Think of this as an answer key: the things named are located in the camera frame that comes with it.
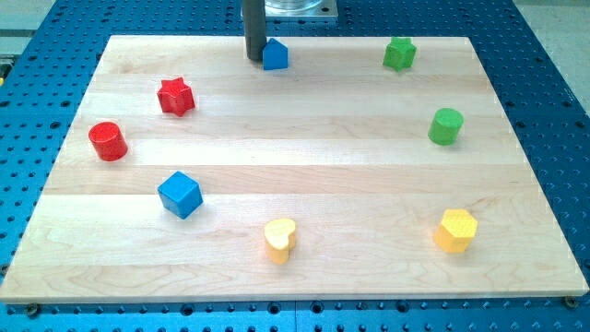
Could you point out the blue triangle house block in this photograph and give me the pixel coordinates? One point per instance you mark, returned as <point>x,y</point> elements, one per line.
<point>275,55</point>

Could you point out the yellow heart block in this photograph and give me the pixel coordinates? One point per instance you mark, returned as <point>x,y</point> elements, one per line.
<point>280,238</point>

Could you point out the light wooden board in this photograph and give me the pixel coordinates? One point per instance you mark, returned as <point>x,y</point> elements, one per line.
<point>336,141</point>

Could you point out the blue cube block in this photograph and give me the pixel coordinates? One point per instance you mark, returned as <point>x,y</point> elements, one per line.
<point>180,194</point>

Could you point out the red star block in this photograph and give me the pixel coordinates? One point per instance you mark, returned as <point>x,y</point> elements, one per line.
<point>175,97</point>

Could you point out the green star block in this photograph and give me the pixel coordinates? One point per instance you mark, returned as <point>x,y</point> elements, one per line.
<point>399,53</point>

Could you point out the green cylinder block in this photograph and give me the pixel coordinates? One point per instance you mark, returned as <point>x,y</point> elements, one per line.
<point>445,126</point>

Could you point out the yellow hexagon block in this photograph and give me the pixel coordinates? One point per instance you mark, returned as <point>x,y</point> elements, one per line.
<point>456,231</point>

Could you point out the red cylinder block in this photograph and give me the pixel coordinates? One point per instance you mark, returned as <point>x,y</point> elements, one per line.
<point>108,141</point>

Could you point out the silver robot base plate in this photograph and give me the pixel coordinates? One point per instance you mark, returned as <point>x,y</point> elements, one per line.
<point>285,10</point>

